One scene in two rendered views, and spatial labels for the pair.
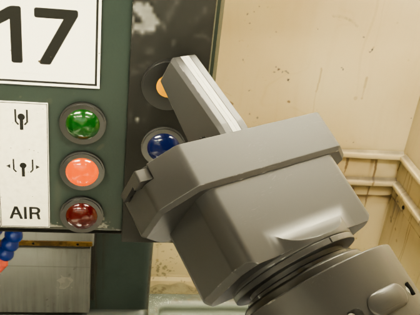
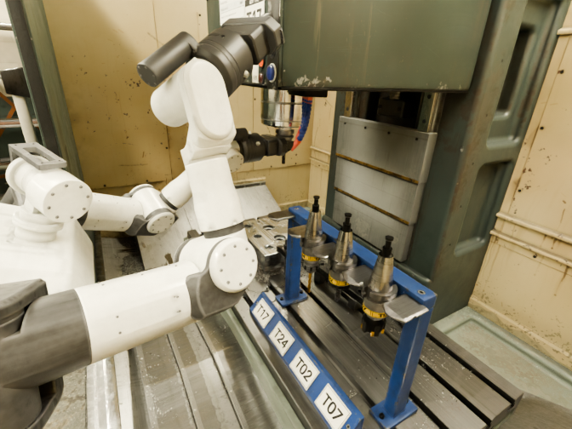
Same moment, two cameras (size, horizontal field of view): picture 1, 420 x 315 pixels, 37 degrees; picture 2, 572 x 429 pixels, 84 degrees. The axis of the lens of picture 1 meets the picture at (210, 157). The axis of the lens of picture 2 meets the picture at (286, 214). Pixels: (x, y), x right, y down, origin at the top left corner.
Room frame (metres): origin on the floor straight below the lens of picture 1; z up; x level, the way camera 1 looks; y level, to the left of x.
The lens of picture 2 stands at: (0.11, -0.65, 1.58)
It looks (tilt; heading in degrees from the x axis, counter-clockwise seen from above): 24 degrees down; 68
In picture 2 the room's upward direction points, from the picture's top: 2 degrees clockwise
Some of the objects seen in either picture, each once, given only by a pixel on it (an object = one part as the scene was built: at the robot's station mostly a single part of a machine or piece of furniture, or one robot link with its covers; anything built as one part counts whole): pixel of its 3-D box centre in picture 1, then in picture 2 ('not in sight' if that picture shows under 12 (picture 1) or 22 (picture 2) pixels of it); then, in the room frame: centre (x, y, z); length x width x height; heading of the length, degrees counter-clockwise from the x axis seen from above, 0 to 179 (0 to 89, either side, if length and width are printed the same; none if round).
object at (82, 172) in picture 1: (82, 171); not in sight; (0.33, 0.08, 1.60); 0.02 x 0.01 x 0.02; 100
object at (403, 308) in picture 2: not in sight; (402, 308); (0.47, -0.31, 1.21); 0.07 x 0.05 x 0.01; 10
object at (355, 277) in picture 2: not in sight; (359, 276); (0.45, -0.20, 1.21); 0.07 x 0.05 x 0.01; 10
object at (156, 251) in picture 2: not in sight; (222, 228); (0.38, 1.01, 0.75); 0.89 x 0.67 x 0.26; 10
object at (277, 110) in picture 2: not in sight; (285, 105); (0.49, 0.35, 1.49); 0.16 x 0.16 x 0.12
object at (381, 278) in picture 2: not in sight; (383, 270); (0.46, -0.26, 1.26); 0.04 x 0.04 x 0.07
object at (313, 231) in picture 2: not in sight; (314, 223); (0.43, -0.04, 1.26); 0.04 x 0.04 x 0.07
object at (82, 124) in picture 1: (82, 124); not in sight; (0.33, 0.08, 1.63); 0.02 x 0.01 x 0.02; 100
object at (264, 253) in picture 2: not in sight; (273, 237); (0.49, 0.44, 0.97); 0.29 x 0.23 x 0.05; 100
